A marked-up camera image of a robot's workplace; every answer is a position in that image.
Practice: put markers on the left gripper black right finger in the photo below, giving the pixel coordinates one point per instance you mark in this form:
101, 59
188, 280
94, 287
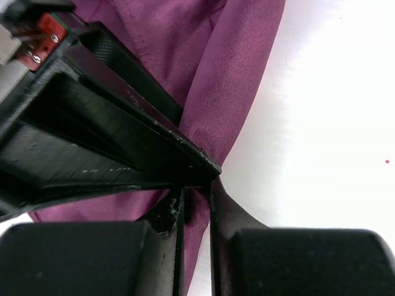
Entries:
250, 258

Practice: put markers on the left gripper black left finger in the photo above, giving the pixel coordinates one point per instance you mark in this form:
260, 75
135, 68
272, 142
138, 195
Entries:
144, 257

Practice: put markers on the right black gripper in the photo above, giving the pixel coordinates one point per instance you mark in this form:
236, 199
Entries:
113, 84

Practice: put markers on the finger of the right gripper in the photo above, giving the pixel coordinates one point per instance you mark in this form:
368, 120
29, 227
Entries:
65, 136

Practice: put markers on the purple cloth napkin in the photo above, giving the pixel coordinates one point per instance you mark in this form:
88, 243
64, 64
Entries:
208, 55

